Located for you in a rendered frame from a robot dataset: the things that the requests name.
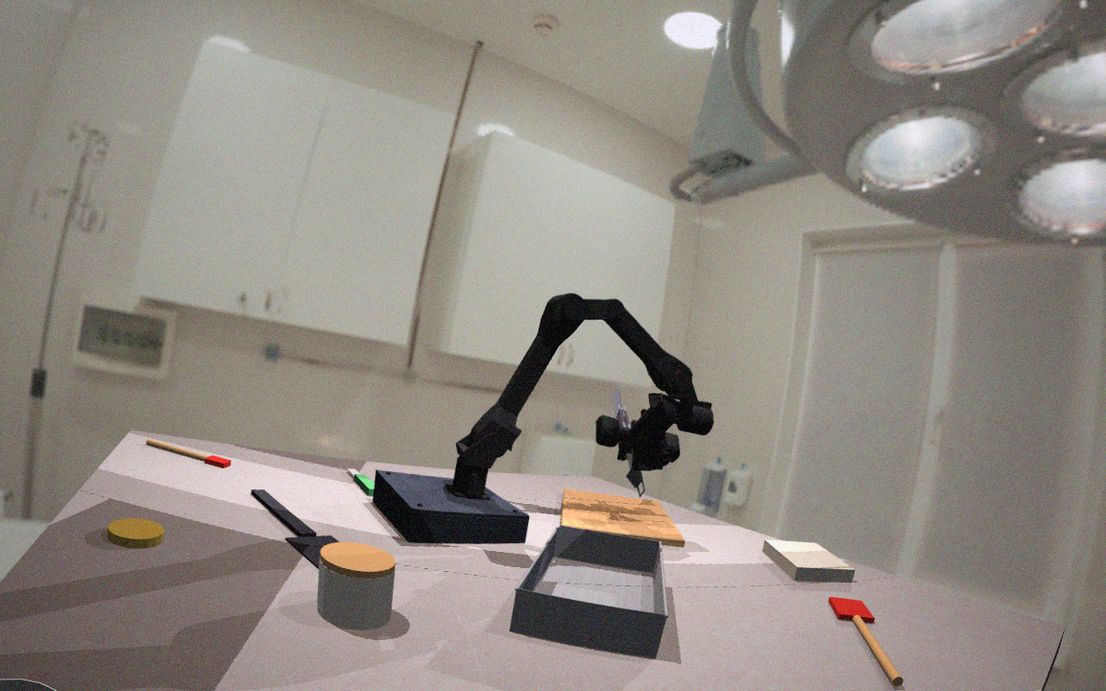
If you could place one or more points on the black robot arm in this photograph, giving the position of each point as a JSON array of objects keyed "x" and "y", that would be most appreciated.
[{"x": 495, "y": 432}]

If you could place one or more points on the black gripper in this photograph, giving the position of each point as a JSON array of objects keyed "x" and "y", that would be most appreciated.
[{"x": 609, "y": 433}]

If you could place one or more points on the yellow round disc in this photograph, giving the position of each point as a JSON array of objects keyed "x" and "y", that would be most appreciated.
[{"x": 135, "y": 533}]

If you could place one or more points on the grey cylindrical canister with orange lid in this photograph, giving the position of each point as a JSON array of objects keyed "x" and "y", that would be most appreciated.
[{"x": 355, "y": 586}]

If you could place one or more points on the light wooden board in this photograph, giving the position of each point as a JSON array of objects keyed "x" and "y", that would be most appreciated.
[{"x": 619, "y": 515}]

